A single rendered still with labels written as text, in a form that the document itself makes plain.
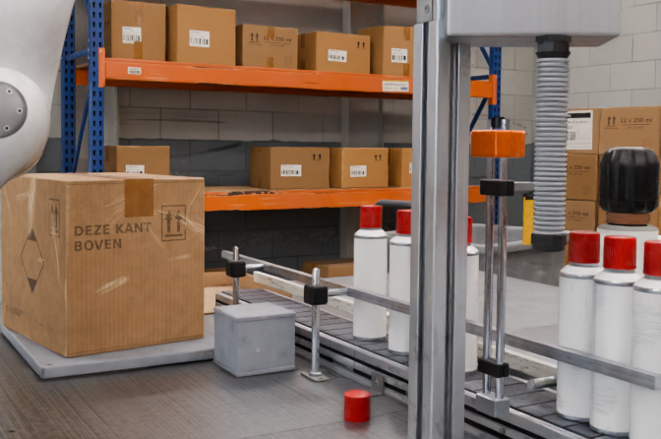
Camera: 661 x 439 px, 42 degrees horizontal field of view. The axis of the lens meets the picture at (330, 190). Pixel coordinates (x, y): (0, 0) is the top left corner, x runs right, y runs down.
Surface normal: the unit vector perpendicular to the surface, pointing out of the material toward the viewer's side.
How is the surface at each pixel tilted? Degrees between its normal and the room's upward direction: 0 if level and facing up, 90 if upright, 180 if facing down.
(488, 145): 90
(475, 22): 90
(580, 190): 91
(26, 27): 124
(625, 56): 90
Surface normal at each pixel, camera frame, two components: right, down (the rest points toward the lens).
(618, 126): -0.80, 0.02
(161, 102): 0.52, 0.05
